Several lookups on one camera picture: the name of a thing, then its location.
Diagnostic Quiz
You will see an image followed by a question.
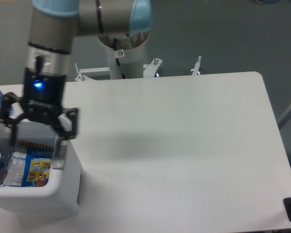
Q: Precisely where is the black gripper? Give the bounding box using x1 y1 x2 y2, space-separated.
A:
0 68 79 160

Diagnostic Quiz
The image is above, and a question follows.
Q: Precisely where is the blue snack wrapper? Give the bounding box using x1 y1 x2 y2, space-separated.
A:
0 141 54 187

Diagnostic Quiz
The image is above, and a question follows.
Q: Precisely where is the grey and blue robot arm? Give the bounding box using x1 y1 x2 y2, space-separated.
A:
0 0 152 147

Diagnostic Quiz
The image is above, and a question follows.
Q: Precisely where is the white trash can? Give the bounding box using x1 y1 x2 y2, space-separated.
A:
0 120 84 217

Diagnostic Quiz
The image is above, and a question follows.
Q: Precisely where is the white pedestal foot bracket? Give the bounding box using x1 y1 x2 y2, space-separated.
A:
75 63 110 82

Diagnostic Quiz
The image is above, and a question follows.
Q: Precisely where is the black cable on pedestal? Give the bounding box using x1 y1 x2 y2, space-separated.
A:
113 37 126 79

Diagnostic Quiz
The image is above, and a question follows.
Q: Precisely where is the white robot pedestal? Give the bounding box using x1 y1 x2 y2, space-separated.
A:
98 31 162 80

